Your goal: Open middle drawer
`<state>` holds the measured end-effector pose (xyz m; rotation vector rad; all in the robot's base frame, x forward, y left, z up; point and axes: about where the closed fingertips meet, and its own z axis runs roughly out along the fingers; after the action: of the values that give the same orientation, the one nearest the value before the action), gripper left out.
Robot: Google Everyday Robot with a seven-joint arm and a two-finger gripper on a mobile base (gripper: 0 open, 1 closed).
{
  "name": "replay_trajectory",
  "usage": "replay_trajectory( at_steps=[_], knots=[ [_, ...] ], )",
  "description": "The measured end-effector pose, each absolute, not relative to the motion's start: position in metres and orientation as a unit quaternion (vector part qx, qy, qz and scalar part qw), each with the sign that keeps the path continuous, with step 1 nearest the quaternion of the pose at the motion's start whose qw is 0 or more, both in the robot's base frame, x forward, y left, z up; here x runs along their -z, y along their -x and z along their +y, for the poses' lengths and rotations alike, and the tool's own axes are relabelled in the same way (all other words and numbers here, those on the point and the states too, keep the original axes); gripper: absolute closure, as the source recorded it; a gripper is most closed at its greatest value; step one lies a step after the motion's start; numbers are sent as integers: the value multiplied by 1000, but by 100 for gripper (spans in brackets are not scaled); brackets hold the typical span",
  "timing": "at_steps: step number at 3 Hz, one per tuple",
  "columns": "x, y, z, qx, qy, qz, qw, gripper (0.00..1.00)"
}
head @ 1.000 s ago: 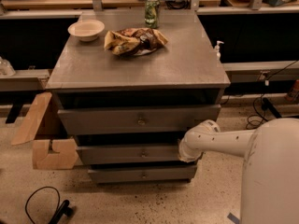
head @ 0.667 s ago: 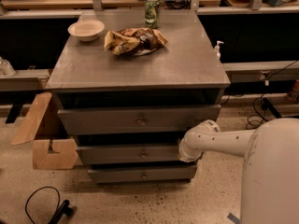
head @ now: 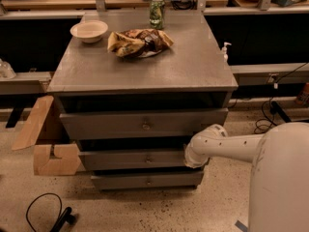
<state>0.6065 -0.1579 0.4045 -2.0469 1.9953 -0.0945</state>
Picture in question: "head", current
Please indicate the crumpled yellow chip bag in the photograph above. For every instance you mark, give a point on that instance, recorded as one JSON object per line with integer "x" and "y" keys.
{"x": 138, "y": 43}

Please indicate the notched wooden block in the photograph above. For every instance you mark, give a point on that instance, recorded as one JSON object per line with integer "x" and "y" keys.
{"x": 56, "y": 160}

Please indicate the upright wooden board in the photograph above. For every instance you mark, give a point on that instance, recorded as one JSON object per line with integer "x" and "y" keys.
{"x": 34, "y": 123}

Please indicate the grey bottom drawer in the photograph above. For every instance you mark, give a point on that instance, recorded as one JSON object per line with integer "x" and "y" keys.
{"x": 191, "y": 178}

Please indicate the grey three-drawer cabinet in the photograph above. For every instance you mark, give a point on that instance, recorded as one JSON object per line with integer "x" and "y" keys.
{"x": 191, "y": 74}

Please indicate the orange bottle right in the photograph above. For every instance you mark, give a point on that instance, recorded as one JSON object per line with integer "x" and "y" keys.
{"x": 303, "y": 97}

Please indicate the white ceramic bowl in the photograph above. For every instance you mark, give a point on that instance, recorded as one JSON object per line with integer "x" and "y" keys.
{"x": 90, "y": 31}

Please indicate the grey top drawer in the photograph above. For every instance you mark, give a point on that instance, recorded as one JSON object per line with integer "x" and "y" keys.
{"x": 128, "y": 124}

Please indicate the green soda can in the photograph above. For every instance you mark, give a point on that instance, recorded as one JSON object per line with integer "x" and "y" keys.
{"x": 157, "y": 14}

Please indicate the white pump bottle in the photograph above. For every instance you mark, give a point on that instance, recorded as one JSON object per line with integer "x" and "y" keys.
{"x": 224, "y": 50}

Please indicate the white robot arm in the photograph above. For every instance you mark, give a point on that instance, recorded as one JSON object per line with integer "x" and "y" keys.
{"x": 279, "y": 179}

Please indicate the grey drawer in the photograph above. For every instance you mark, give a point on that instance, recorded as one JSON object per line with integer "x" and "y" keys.
{"x": 191, "y": 178}
{"x": 128, "y": 124}
{"x": 132, "y": 159}

